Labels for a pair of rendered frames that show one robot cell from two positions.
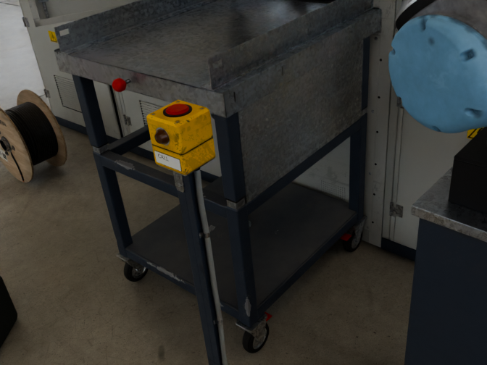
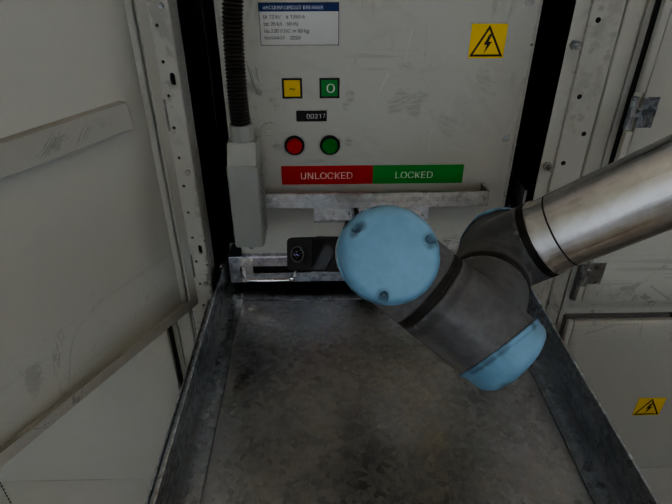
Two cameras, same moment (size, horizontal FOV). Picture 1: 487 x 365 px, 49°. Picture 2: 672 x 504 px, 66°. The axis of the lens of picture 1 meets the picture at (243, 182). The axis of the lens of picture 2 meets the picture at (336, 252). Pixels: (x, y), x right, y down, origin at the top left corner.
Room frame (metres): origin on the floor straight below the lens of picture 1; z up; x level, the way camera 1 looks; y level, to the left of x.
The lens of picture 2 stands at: (1.21, 0.40, 1.45)
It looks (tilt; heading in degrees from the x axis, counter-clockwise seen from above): 32 degrees down; 316
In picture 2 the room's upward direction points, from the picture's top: straight up
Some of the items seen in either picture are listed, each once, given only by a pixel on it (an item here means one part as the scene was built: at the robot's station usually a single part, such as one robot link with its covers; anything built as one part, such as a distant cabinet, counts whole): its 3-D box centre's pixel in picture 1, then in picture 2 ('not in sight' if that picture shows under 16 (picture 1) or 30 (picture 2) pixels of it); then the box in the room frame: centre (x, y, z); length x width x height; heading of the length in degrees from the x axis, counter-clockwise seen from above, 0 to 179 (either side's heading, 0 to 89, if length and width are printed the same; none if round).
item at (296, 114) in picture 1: (234, 151); not in sight; (1.50, 0.02, 0.46); 0.64 x 0.58 x 0.66; 137
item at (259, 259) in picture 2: not in sight; (368, 261); (1.79, -0.25, 0.89); 0.54 x 0.05 x 0.06; 47
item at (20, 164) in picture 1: (25, 136); not in sight; (2.35, 1.01, 0.20); 0.40 x 0.22 x 0.40; 45
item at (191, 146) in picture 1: (181, 136); not in sight; (0.85, 0.10, 0.85); 0.08 x 0.08 x 0.10; 47
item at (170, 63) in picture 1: (222, 39); (388, 459); (1.50, 0.02, 0.82); 0.68 x 0.62 x 0.06; 137
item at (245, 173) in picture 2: not in sight; (248, 190); (1.87, -0.04, 1.09); 0.08 x 0.05 x 0.17; 137
